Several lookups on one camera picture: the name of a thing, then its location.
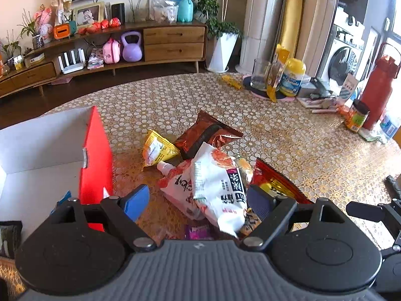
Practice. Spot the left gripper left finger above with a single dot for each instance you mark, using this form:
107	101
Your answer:
121	215

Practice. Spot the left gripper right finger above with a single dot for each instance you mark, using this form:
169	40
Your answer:
274	212

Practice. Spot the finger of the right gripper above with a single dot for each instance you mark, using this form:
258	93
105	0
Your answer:
388	214

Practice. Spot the white red snack packet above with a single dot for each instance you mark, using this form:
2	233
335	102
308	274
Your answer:
218	189

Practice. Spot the blue snack packet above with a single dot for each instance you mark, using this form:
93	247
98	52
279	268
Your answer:
65	197

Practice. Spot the brown foil snack packet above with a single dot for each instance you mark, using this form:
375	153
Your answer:
206	129

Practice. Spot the red yellow snack packet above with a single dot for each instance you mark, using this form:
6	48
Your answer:
275	183

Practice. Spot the white red noodle packet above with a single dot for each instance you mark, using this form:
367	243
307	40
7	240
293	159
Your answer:
176	186

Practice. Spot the red white cardboard box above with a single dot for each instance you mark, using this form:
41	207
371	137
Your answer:
44	158

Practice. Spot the yellow label jar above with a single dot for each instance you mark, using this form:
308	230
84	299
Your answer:
356	115

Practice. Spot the red thermos bottle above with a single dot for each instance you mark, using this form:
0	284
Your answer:
379	86

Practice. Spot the small yellow wrapper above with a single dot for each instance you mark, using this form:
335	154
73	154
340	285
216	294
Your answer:
231	81

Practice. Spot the yellow lid wipes canister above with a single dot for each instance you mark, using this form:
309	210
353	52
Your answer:
293	73

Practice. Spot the glass cup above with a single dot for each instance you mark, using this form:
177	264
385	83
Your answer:
259	76

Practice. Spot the stack of books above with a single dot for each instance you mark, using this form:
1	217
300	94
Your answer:
96	60

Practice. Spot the white router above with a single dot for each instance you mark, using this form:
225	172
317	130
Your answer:
72	61

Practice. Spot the purple kettlebell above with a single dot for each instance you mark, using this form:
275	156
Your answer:
132	52

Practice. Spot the white plant pot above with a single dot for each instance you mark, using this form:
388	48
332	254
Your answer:
219	51

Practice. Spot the washing machine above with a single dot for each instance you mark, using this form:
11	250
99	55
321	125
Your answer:
343	49

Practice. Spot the wooden tv cabinet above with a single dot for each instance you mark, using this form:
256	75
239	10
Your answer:
160	43

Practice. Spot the orange radio box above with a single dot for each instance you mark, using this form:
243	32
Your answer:
65	30

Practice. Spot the framed photo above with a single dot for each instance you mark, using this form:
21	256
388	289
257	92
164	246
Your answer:
89	14

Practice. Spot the black speaker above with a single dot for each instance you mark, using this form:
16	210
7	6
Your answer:
118	11

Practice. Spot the clear plastic bag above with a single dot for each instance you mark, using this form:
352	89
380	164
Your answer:
163	11

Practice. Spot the teal spray bottle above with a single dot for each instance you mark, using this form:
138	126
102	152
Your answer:
185	11

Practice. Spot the pink plush toy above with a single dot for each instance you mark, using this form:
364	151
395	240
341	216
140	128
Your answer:
43	23

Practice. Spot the green potted tree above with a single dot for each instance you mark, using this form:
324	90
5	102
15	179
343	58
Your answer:
215	18

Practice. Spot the white air conditioner tower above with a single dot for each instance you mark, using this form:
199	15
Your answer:
259	33

